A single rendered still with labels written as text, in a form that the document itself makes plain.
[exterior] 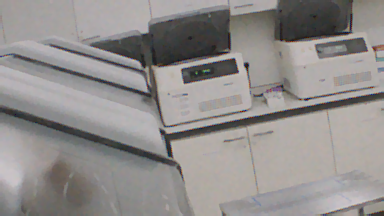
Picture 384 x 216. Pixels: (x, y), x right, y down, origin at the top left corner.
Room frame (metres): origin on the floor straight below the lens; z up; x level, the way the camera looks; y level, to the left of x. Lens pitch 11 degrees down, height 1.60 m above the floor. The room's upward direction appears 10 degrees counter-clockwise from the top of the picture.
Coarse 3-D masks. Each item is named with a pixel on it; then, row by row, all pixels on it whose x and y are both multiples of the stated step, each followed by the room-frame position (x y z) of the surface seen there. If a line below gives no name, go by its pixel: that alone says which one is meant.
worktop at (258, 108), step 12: (288, 96) 4.86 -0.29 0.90; (324, 96) 4.60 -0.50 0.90; (336, 96) 4.55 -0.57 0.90; (348, 96) 4.56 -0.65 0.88; (252, 108) 4.61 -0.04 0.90; (264, 108) 4.53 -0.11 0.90; (276, 108) 4.50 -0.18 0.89; (288, 108) 4.50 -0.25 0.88; (204, 120) 4.48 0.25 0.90; (216, 120) 4.44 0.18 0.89; (228, 120) 4.45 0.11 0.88; (168, 132) 4.40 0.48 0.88
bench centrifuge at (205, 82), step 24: (168, 24) 4.65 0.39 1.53; (192, 24) 4.71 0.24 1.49; (216, 24) 4.78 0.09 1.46; (168, 48) 4.85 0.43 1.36; (192, 48) 4.93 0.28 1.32; (216, 48) 4.99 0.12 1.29; (168, 72) 4.50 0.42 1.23; (192, 72) 4.50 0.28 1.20; (216, 72) 4.50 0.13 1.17; (240, 72) 4.51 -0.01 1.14; (168, 96) 4.44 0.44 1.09; (192, 96) 4.46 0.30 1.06; (216, 96) 4.48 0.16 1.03; (240, 96) 4.50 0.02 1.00; (168, 120) 4.43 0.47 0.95; (192, 120) 4.46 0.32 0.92
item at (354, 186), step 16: (336, 176) 2.94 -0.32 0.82; (352, 176) 2.89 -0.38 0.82; (368, 176) 2.84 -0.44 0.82; (272, 192) 2.88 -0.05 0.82; (288, 192) 2.83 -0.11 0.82; (304, 192) 2.79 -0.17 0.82; (320, 192) 2.75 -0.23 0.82; (336, 192) 2.70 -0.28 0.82; (352, 192) 2.66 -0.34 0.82; (368, 192) 2.62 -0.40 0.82; (224, 208) 2.77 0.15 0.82; (240, 208) 2.73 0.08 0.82; (256, 208) 2.69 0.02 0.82; (272, 208) 2.65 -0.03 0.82; (288, 208) 2.62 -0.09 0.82; (304, 208) 2.58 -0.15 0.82; (320, 208) 2.54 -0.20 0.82; (336, 208) 2.50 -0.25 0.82; (352, 208) 2.50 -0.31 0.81
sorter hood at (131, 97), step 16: (0, 64) 1.44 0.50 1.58; (16, 64) 1.54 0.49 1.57; (32, 64) 1.66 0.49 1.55; (48, 64) 1.77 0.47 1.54; (48, 80) 1.43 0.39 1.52; (64, 80) 1.53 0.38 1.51; (80, 80) 1.63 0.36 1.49; (96, 80) 1.75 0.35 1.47; (96, 96) 1.42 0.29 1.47; (112, 96) 1.51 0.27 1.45; (128, 96) 1.61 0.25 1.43; (144, 96) 1.72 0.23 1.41; (160, 128) 1.22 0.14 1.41
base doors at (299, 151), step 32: (256, 128) 4.49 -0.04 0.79; (288, 128) 4.52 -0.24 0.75; (320, 128) 4.55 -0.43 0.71; (352, 128) 4.58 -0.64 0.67; (192, 160) 4.44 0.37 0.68; (224, 160) 4.46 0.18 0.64; (256, 160) 4.49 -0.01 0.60; (288, 160) 4.52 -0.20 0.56; (320, 160) 4.55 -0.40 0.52; (352, 160) 4.57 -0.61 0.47; (192, 192) 4.43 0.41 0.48; (224, 192) 4.45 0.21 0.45; (256, 192) 4.47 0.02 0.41
